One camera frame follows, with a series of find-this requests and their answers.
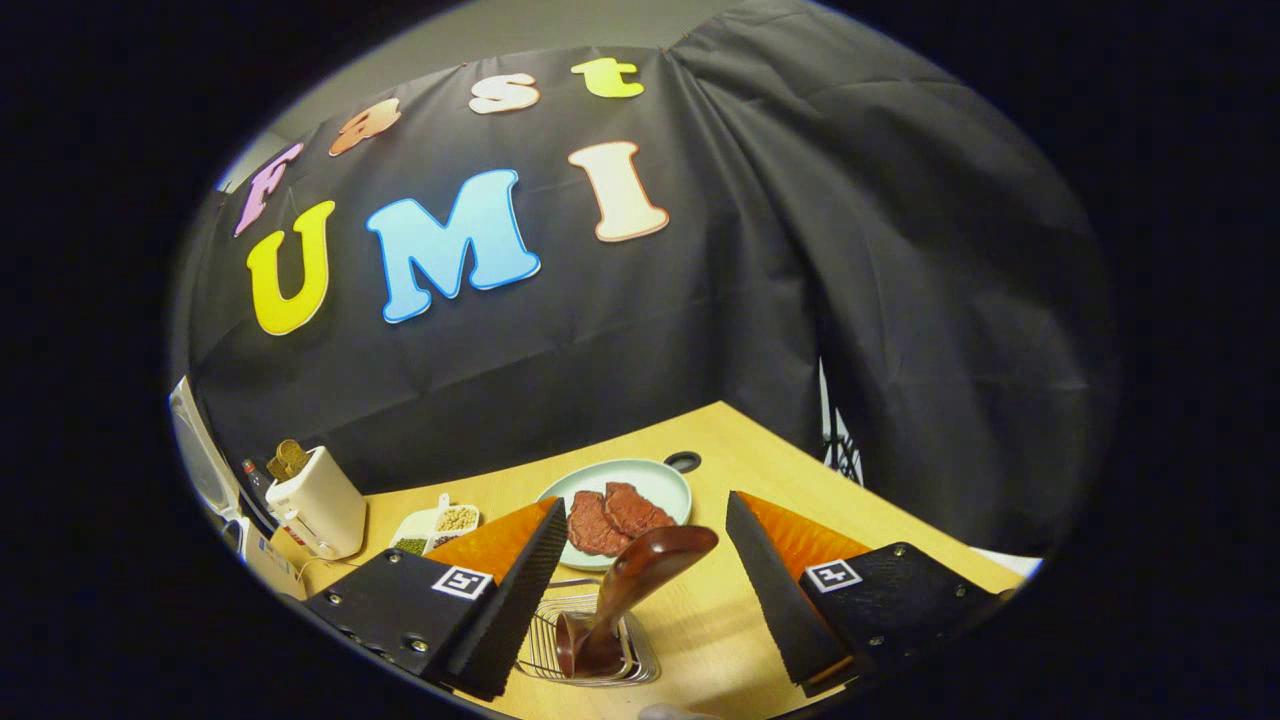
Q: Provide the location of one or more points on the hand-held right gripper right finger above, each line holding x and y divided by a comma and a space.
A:
780, 600

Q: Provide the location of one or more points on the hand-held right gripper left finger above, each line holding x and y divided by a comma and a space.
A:
515, 600

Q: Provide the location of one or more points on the dark wooden spoon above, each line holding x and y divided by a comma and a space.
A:
640, 580

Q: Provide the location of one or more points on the white rice cooker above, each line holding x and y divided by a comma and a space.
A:
205, 460

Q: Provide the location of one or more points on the white divided bean dish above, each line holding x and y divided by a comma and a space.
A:
440, 522

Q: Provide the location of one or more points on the red meat slice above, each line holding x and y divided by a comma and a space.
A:
640, 510
595, 525

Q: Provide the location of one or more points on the pale green plate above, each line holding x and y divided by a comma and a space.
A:
650, 480

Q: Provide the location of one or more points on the white toaster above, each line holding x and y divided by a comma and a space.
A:
320, 510

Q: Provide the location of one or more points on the brown bread slice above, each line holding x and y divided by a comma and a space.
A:
280, 468
295, 455

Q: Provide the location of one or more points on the clear plastic water bottle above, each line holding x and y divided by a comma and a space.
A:
257, 482

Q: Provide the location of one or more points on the black backdrop cloth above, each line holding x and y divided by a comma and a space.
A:
900, 300

